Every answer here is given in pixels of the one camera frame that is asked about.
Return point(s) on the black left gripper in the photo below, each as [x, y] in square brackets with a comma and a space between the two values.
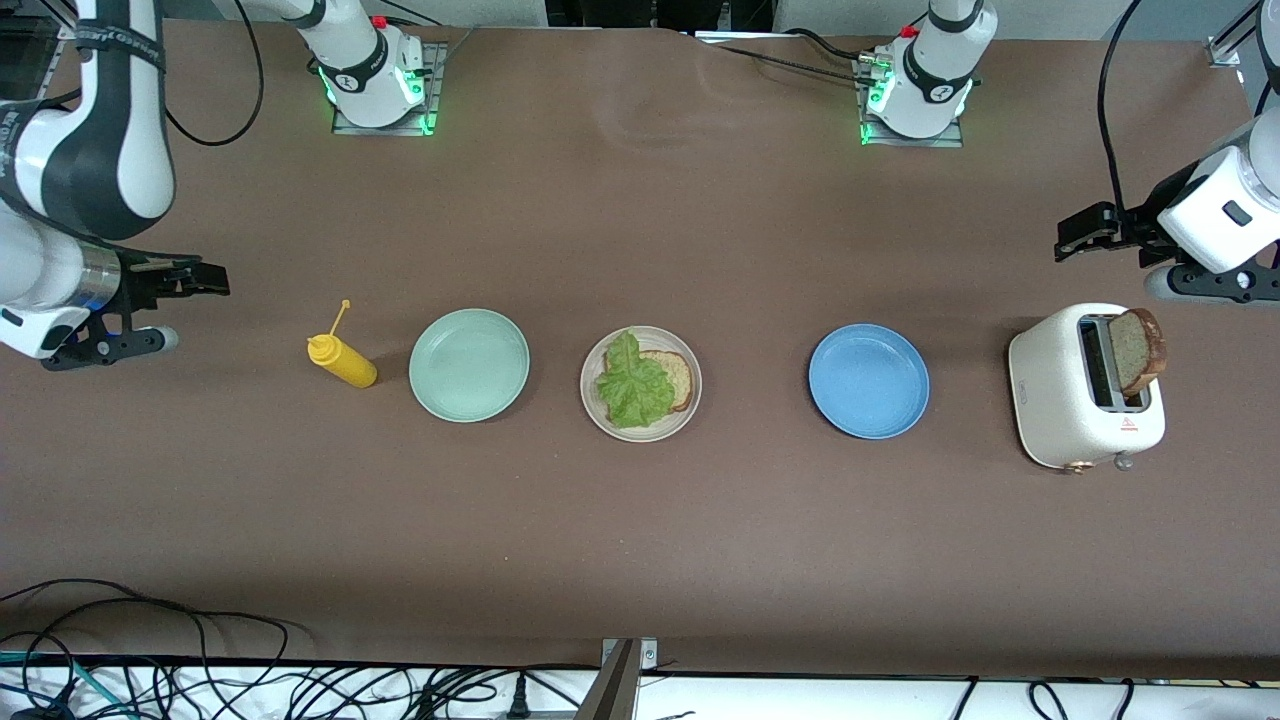
[1134, 232]

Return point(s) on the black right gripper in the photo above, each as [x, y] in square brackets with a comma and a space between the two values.
[137, 283]

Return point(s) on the brown bread slice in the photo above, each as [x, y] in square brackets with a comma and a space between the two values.
[1135, 350]
[682, 380]

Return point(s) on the yellow mustard squeeze bottle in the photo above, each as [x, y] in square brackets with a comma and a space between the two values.
[345, 365]

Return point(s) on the green lettuce leaf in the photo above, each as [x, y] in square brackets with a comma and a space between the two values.
[632, 385]

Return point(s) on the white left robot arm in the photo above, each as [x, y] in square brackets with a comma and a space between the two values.
[1215, 225]

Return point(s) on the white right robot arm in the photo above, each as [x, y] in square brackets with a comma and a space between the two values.
[100, 150]

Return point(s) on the blue plate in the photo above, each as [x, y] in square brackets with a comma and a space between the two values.
[868, 382]

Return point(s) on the mint green plate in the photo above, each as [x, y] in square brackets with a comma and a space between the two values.
[469, 366]

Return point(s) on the beige plate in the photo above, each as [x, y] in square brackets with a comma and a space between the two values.
[690, 425]

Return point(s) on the white two-slot toaster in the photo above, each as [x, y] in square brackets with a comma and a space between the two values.
[1050, 400]

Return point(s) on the black power plug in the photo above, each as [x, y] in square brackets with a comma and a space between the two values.
[517, 700]

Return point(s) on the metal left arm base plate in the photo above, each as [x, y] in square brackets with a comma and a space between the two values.
[950, 142]

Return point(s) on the metal corner bracket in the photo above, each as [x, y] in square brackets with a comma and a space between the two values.
[1224, 52]

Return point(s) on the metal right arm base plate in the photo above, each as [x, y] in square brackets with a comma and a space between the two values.
[436, 90]

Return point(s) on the metal table edge bracket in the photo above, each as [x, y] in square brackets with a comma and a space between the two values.
[620, 690]

